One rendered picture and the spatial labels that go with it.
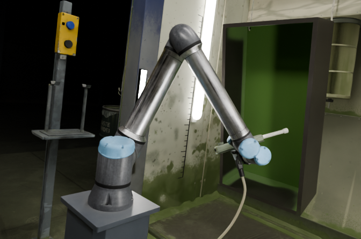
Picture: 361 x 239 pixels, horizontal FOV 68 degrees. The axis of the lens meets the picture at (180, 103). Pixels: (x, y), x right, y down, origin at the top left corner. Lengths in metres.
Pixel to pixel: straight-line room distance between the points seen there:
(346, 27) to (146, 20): 1.81
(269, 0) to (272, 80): 1.25
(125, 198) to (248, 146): 0.56
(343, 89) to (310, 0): 0.90
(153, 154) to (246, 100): 0.89
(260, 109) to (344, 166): 1.06
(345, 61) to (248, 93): 1.03
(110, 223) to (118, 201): 0.11
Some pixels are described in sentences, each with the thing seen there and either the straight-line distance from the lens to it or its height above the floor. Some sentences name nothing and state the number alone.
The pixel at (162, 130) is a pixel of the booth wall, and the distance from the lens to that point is 2.26.
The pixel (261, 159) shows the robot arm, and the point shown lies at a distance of 1.35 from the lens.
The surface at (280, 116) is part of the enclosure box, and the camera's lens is 2.16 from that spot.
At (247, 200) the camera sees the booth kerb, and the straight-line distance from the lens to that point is 2.99.
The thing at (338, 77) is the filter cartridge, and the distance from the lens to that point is 2.84.
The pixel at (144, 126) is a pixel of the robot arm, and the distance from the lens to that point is 1.29.
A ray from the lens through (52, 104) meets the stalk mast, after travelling 1.96.
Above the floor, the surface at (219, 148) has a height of 0.84.
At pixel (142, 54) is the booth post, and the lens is 2.04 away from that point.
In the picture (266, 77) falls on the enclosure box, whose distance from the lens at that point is 2.15.
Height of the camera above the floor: 1.16
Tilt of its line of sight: 3 degrees down
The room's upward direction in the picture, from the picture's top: 7 degrees clockwise
